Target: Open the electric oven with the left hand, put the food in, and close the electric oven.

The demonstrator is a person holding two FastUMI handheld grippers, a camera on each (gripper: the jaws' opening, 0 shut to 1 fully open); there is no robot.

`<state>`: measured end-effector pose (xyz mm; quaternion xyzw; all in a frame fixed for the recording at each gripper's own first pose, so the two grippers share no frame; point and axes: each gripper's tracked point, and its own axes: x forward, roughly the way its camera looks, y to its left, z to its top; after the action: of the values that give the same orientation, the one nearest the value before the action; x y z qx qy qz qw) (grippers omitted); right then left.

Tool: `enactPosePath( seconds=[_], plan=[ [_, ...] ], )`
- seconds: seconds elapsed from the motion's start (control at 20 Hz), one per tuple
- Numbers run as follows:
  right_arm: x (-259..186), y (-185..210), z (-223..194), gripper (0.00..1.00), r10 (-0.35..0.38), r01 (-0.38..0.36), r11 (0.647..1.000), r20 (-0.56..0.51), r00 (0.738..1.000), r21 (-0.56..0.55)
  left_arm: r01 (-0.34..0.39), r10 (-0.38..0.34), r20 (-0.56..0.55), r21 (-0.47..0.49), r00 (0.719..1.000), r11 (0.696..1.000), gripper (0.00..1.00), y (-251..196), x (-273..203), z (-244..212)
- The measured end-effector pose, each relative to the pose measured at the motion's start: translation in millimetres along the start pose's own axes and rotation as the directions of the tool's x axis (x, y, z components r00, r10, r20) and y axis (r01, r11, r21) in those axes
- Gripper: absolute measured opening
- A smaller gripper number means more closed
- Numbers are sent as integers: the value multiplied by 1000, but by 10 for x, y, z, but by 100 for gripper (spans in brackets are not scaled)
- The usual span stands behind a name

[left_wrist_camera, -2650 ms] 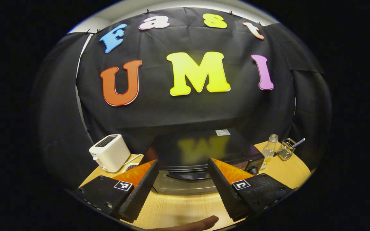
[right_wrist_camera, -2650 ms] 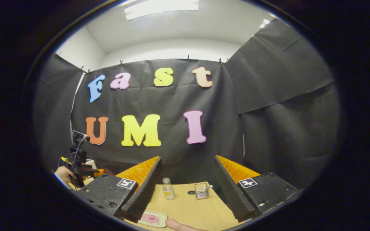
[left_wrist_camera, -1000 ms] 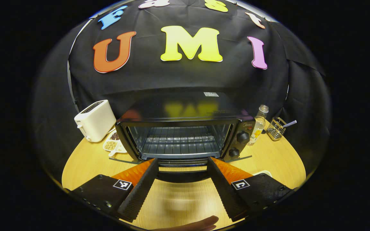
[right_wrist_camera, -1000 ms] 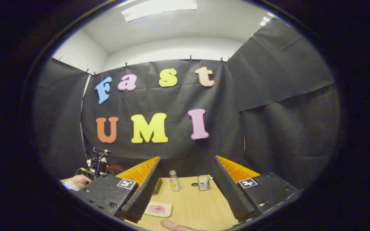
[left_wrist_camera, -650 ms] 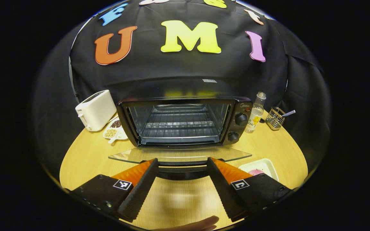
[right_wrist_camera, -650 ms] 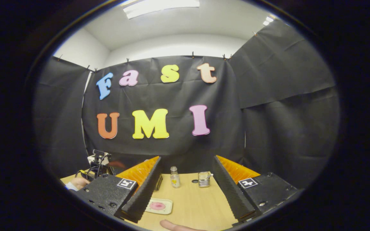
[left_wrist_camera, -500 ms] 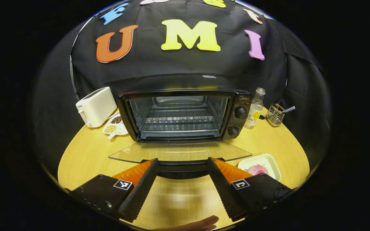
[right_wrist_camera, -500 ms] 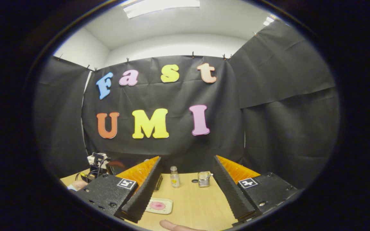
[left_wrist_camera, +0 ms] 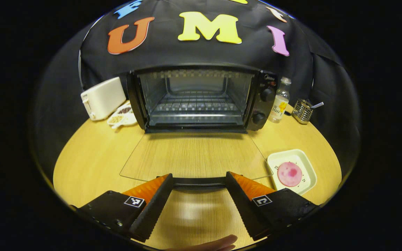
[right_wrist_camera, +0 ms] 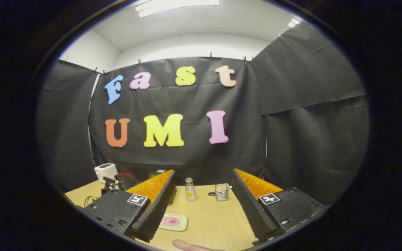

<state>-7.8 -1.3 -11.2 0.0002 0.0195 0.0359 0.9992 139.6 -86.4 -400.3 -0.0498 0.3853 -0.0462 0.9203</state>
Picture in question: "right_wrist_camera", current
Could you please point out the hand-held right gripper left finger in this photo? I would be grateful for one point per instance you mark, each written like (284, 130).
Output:
(155, 209)

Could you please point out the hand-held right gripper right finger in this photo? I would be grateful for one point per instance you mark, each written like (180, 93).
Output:
(253, 209)

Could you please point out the pink round food slice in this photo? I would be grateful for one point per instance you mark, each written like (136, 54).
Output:
(171, 221)

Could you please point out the black electric oven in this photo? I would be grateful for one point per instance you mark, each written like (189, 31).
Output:
(133, 177)

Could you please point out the white square food plate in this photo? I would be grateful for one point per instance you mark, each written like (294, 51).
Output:
(183, 226)

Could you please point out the white toaster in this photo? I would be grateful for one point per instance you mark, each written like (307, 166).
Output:
(105, 172)

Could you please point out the small clear glass bottle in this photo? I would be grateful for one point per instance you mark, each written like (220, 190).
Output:
(190, 193)

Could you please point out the black backdrop cloth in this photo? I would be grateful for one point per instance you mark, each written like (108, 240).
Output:
(194, 101)

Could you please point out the long ceiling light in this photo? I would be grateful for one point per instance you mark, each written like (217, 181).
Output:
(176, 6)

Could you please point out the small ceiling light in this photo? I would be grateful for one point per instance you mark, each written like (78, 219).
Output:
(293, 22)

